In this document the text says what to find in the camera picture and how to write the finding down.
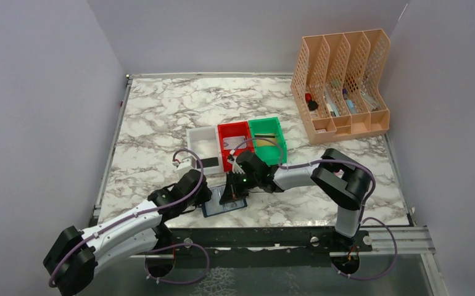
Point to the navy blue card holder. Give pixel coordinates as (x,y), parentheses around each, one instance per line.
(213,206)

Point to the red black stamp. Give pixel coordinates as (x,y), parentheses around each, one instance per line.
(311,104)

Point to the grey stapler in rack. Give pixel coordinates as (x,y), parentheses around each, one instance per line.
(372,104)

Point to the gold card in green bin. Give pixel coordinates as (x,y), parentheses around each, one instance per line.
(266,139)

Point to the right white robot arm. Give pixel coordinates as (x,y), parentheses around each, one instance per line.
(342,179)

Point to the black card in white bin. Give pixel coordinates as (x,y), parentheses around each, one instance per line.
(210,162)

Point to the peach file organizer rack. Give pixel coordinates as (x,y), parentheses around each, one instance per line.
(345,63)

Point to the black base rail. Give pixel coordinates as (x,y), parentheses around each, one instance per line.
(315,246)

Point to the white plastic bin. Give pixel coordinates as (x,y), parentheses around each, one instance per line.
(204,142)

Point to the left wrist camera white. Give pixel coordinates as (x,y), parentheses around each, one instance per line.
(184,166)

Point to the red plastic bin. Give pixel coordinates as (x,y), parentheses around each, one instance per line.
(229,136)

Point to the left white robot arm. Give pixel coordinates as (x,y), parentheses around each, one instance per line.
(78,255)

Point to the clear pen pack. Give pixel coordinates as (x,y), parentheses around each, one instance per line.
(330,104)

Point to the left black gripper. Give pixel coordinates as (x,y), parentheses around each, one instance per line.
(204,197)

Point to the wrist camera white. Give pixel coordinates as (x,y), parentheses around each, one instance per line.
(231,158)
(184,166)

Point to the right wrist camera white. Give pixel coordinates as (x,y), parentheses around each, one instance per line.
(231,158)

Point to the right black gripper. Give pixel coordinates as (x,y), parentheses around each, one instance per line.
(232,192)

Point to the green plastic bin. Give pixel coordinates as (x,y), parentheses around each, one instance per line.
(269,128)

